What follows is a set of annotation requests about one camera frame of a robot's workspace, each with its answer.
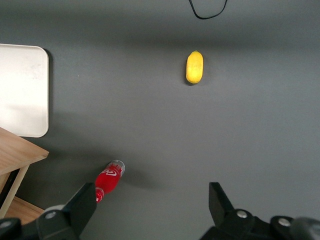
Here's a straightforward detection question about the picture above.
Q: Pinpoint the wooden drawer cabinet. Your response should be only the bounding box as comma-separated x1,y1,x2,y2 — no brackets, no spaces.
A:
4,195,45,225

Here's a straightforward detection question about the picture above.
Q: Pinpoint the wooden drawer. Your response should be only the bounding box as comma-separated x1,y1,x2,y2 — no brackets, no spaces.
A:
0,126,50,216

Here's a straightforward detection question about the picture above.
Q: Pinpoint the yellow lemon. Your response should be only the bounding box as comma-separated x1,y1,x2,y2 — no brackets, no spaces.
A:
185,50,204,85

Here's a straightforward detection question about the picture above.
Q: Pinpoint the beige rectangular tray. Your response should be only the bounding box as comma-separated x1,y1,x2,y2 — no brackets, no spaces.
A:
0,43,50,139

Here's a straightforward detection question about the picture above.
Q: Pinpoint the black looped table cable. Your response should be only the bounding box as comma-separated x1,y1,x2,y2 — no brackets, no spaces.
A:
187,0,229,20

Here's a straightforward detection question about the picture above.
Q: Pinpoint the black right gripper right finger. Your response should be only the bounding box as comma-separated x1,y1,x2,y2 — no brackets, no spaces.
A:
199,181,272,240

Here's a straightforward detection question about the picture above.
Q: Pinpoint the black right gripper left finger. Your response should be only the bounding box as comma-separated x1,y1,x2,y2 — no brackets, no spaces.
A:
36,182,98,240

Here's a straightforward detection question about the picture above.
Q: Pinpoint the red plastic soda bottle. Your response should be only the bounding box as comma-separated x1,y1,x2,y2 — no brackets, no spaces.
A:
94,159,126,204

